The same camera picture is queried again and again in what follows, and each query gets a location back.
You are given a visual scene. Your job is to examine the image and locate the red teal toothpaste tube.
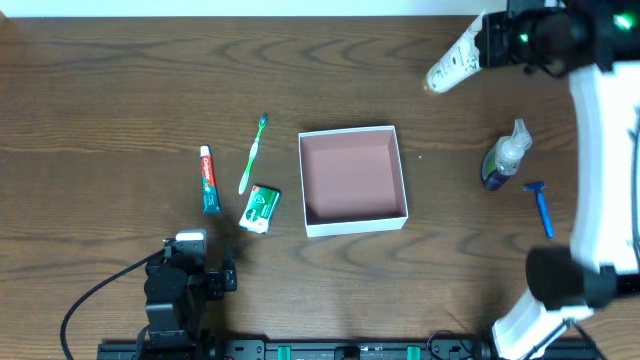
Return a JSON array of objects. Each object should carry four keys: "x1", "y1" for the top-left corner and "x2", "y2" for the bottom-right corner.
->
[{"x1": 200, "y1": 145, "x2": 221, "y2": 215}]

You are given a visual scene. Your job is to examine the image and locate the white lotion tube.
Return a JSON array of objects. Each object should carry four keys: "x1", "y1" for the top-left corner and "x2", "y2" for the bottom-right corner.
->
[{"x1": 423, "y1": 11, "x2": 486, "y2": 94}]

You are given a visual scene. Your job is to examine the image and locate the green Dettol soap pack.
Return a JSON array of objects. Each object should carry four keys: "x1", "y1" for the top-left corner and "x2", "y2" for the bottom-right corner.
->
[{"x1": 239, "y1": 185, "x2": 281, "y2": 234}]

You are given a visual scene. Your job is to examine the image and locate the clear pump soap bottle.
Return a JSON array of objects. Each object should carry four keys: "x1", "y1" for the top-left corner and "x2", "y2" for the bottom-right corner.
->
[{"x1": 481, "y1": 119, "x2": 533, "y2": 191}]

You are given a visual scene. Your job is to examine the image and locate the white cardboard box pink inside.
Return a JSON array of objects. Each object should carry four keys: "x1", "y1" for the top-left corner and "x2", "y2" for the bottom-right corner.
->
[{"x1": 298, "y1": 125, "x2": 409, "y2": 238}]

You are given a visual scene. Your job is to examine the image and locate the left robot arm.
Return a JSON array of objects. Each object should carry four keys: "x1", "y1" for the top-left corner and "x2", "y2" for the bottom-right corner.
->
[{"x1": 133, "y1": 238, "x2": 238, "y2": 359}]

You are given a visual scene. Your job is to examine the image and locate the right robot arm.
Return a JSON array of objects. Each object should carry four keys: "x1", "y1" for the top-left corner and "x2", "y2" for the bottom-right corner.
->
[{"x1": 476, "y1": 0, "x2": 639, "y2": 359}]

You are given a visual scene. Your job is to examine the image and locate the green white toothbrush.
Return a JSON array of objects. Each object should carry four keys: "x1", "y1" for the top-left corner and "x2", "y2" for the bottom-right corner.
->
[{"x1": 238, "y1": 113, "x2": 269, "y2": 195}]

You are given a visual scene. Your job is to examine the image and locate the blue disposable razor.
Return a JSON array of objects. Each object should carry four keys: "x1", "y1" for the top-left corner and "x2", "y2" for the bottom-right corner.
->
[{"x1": 523, "y1": 181, "x2": 555, "y2": 239}]

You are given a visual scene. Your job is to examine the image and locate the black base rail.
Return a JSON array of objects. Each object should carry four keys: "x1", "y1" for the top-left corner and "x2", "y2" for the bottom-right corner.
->
[{"x1": 97, "y1": 337, "x2": 601, "y2": 360}]

